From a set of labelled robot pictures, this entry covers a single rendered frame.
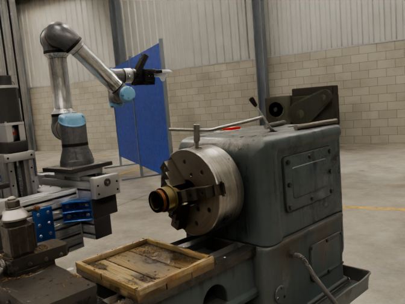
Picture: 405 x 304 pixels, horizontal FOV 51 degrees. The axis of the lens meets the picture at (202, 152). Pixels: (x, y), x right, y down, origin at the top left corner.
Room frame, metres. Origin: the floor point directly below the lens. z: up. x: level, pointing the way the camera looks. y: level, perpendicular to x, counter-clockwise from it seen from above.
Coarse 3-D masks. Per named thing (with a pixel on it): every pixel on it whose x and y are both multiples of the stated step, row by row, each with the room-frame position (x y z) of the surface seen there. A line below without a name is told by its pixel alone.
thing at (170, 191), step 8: (152, 192) 1.41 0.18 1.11; (160, 192) 1.39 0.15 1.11; (168, 192) 1.40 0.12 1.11; (176, 192) 1.41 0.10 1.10; (152, 200) 1.43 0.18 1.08; (160, 200) 1.38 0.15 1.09; (168, 200) 1.39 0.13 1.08; (176, 200) 1.41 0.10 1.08; (152, 208) 1.41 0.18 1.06; (160, 208) 1.38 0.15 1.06; (168, 208) 1.39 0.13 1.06; (176, 208) 1.42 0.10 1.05
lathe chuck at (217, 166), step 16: (176, 160) 1.54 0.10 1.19; (192, 160) 1.47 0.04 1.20; (208, 160) 1.44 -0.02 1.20; (224, 160) 1.47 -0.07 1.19; (192, 176) 1.48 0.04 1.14; (208, 176) 1.42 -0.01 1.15; (224, 176) 1.43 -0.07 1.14; (224, 192) 1.42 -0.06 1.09; (192, 208) 1.49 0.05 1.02; (208, 208) 1.43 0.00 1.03; (224, 208) 1.41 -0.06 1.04; (192, 224) 1.50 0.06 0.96; (208, 224) 1.44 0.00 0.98; (224, 224) 1.47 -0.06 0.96
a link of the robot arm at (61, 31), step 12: (60, 24) 1.94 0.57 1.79; (48, 36) 1.94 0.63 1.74; (60, 36) 1.91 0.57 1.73; (72, 36) 1.93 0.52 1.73; (72, 48) 1.93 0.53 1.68; (84, 48) 1.96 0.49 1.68; (84, 60) 1.96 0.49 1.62; (96, 60) 1.98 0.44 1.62; (96, 72) 1.99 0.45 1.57; (108, 72) 2.01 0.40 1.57; (108, 84) 2.02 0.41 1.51; (120, 84) 2.03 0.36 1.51; (120, 96) 2.03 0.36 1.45; (132, 96) 2.04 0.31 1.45
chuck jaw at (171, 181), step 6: (168, 162) 1.53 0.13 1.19; (162, 168) 1.54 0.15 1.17; (168, 168) 1.51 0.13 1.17; (174, 168) 1.53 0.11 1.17; (168, 174) 1.49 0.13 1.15; (174, 174) 1.51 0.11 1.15; (180, 174) 1.52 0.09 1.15; (162, 180) 1.51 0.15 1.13; (168, 180) 1.47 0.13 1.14; (174, 180) 1.48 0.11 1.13; (180, 180) 1.50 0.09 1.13; (186, 180) 1.51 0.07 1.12; (162, 186) 1.48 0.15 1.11; (174, 186) 1.47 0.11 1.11; (180, 186) 1.51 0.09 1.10
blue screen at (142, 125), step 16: (160, 48) 6.39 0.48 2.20; (128, 64) 8.40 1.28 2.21; (160, 64) 6.49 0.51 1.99; (160, 80) 6.56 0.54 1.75; (144, 96) 7.53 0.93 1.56; (160, 96) 6.63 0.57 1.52; (128, 112) 8.81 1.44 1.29; (144, 112) 7.64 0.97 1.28; (160, 112) 6.71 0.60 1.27; (128, 128) 8.96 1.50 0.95; (144, 128) 7.74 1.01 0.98; (160, 128) 6.79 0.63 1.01; (128, 144) 9.11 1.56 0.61; (144, 144) 7.85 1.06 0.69; (160, 144) 6.86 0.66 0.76; (144, 160) 7.97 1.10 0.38; (160, 160) 6.95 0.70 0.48; (144, 176) 8.30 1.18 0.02
